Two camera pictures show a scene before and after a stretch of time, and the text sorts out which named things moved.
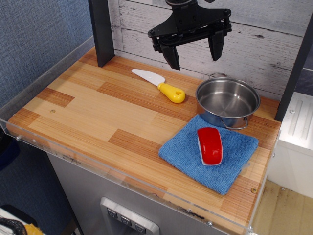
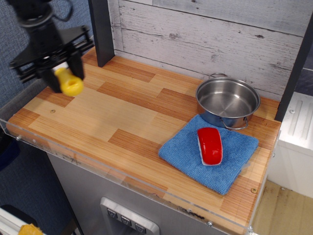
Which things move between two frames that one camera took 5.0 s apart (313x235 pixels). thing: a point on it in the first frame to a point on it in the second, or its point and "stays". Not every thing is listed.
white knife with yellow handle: [176, 95] to [70, 84]
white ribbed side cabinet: [292, 163] stays
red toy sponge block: [211, 145] stays
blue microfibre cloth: [181, 152] stays
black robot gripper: [189, 22] to [50, 46]
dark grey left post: [100, 14] stays
